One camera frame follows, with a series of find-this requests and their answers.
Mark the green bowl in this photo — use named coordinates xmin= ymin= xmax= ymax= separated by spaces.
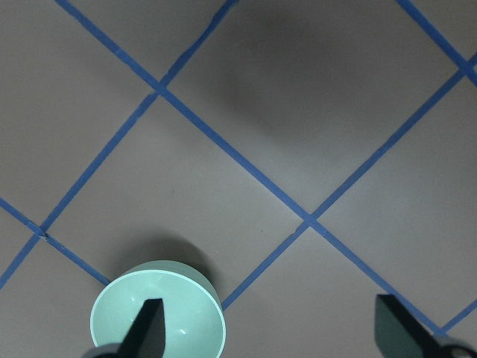
xmin=89 ymin=260 xmax=227 ymax=357

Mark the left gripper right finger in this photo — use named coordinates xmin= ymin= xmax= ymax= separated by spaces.
xmin=374 ymin=295 xmax=476 ymax=358

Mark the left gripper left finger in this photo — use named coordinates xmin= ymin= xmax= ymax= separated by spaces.
xmin=83 ymin=299 xmax=165 ymax=358

